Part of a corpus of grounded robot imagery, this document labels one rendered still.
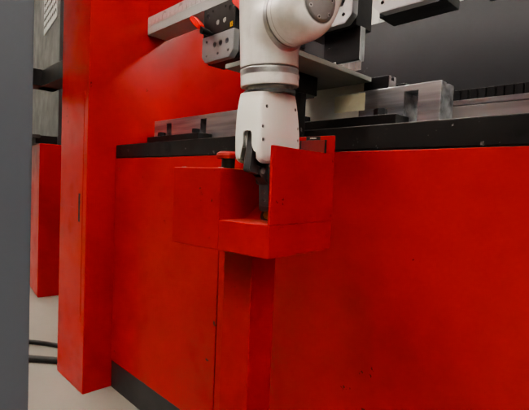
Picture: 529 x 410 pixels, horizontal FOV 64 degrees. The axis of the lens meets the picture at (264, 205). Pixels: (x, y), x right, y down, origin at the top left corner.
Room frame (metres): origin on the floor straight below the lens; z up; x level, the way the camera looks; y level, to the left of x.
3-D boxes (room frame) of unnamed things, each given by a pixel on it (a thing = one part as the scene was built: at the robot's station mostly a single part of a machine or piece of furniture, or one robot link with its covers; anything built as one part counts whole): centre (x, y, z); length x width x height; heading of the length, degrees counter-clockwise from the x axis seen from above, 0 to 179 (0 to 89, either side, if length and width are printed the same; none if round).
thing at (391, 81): (0.99, -0.19, 0.99); 0.20 x 0.03 x 0.03; 45
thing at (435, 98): (0.97, -0.21, 0.92); 0.39 x 0.06 x 0.10; 45
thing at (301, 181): (0.68, 0.02, 0.75); 0.20 x 0.16 x 0.18; 51
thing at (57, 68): (1.74, 0.94, 1.18); 0.40 x 0.24 x 0.07; 45
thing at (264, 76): (0.62, 0.00, 0.91); 0.09 x 0.08 x 0.03; 141
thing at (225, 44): (1.31, 0.13, 1.20); 0.15 x 0.09 x 0.17; 45
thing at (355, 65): (1.01, -0.17, 1.07); 0.10 x 0.02 x 0.10; 45
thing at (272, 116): (0.63, 0.00, 0.85); 0.10 x 0.07 x 0.11; 141
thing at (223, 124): (1.40, 0.22, 0.92); 0.50 x 0.06 x 0.10; 45
